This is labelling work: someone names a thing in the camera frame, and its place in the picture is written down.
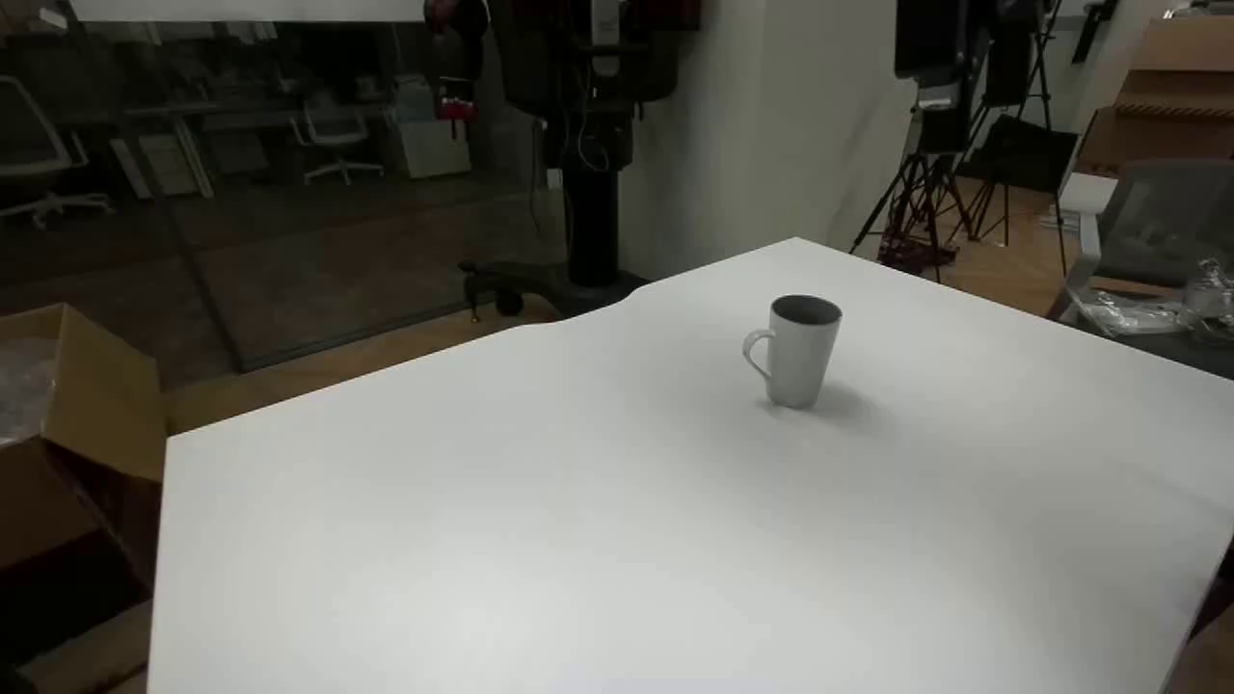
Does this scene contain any brown open cardboard box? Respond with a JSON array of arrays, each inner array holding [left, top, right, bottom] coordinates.
[[0, 299, 169, 676]]

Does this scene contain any large flat cardboard box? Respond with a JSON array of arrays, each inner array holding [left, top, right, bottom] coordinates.
[[1073, 6, 1234, 180]]

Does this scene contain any clear crumpled plastic bag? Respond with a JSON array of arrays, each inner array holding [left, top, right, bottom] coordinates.
[[1064, 254, 1234, 344]]

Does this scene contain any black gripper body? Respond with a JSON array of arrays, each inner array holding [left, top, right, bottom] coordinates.
[[895, 0, 979, 84]]

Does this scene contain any white office chair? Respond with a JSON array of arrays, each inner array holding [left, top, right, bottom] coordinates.
[[0, 75, 116, 231], [284, 102, 389, 190]]

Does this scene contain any white storage cabinet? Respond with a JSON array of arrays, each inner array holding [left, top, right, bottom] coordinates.
[[381, 75, 475, 180]]

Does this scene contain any black pedestal stand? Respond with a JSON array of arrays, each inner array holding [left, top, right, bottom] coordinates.
[[492, 0, 705, 292]]

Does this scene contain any black light stand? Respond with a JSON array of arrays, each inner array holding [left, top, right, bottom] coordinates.
[[975, 0, 1074, 247]]

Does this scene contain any white board panel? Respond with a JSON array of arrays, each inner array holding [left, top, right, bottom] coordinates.
[[69, 0, 429, 28]]

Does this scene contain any white mug dark interior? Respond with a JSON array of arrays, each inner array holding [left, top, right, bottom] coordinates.
[[739, 292, 845, 411]]

